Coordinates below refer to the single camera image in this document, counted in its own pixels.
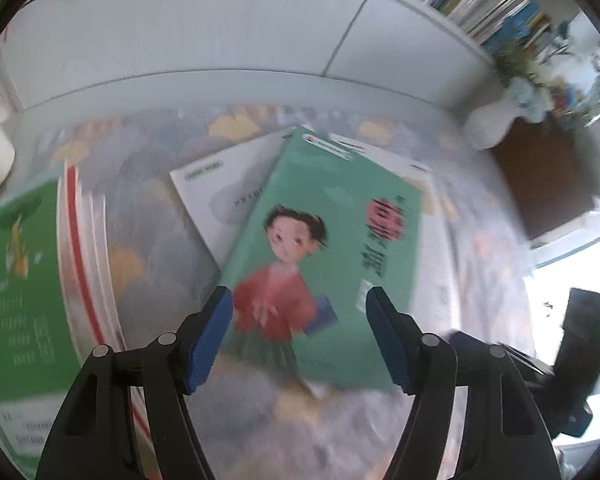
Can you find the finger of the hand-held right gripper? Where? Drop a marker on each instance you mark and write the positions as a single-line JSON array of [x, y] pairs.
[[535, 370]]

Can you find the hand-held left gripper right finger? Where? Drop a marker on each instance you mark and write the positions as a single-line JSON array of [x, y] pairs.
[[387, 345]]

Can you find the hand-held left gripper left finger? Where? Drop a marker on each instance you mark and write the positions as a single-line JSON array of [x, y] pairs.
[[210, 340]]

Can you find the white book yellow figure cover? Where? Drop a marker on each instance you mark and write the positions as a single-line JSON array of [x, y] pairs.
[[437, 260]]

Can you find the stack of white-edged books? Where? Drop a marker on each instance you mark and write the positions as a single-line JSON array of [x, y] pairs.
[[87, 270]]

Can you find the teal book red-dressed girl cover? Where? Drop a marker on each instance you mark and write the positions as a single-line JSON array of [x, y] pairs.
[[330, 200]]

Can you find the bright green book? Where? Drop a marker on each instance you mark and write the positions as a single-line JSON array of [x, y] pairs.
[[25, 310]]

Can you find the glass window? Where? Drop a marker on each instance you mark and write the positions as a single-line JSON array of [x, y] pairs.
[[565, 270]]

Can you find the white book green label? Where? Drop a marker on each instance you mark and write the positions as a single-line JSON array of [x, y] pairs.
[[220, 195]]

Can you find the brown wooden table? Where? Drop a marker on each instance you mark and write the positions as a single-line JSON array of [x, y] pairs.
[[550, 185]]

